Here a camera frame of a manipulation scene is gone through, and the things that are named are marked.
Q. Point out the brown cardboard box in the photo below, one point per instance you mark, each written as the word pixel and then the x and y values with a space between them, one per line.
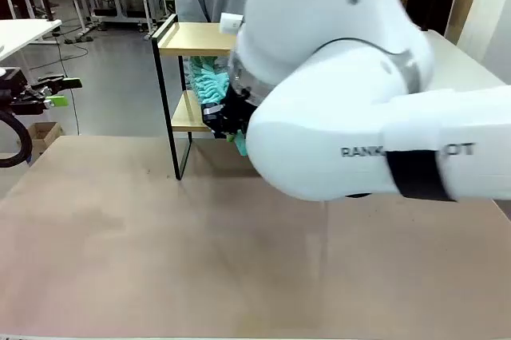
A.
pixel 44 132

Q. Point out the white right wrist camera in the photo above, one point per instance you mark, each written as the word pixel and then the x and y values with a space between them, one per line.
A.
pixel 231 22

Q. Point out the white side table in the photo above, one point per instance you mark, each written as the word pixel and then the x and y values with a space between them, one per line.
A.
pixel 24 32

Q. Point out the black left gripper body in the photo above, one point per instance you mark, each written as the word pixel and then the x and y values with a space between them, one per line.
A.
pixel 20 94

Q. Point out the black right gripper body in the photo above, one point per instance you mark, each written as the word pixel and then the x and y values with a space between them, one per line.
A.
pixel 231 112

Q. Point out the teal microfiber duster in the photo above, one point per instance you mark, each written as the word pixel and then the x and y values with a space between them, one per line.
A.
pixel 207 84

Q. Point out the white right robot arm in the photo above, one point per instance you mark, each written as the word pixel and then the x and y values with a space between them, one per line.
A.
pixel 339 96

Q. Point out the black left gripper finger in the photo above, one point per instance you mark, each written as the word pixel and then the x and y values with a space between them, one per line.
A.
pixel 60 83
pixel 56 101

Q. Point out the two-tier wooden black-framed shelf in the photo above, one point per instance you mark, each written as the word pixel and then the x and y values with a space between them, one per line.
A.
pixel 191 50

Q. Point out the large white table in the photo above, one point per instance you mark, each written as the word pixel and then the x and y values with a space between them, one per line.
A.
pixel 471 64

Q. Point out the black monitor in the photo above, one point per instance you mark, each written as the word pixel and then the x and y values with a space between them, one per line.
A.
pixel 435 1

